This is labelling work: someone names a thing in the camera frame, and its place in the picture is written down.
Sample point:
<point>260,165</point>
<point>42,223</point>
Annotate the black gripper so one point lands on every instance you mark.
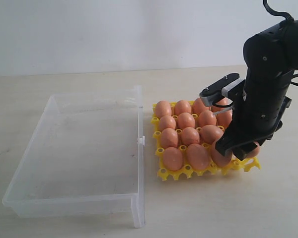
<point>256,115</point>

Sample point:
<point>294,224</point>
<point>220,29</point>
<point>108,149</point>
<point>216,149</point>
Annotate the clear plastic tray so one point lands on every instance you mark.
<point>85,156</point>

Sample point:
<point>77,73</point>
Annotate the yellow plastic egg tray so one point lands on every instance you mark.
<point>187,169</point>

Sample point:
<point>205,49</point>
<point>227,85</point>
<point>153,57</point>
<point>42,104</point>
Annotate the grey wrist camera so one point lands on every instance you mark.
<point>221,89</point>

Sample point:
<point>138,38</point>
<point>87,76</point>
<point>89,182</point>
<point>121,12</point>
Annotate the brown egg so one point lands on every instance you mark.
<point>185,120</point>
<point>197,156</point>
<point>198,106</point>
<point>222,102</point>
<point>166,121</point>
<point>172,159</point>
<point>163,108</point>
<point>224,119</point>
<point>206,118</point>
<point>210,133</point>
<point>189,136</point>
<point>169,138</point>
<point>182,106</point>
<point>255,151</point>
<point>218,158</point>

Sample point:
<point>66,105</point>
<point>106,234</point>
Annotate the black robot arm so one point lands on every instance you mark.
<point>273,52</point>

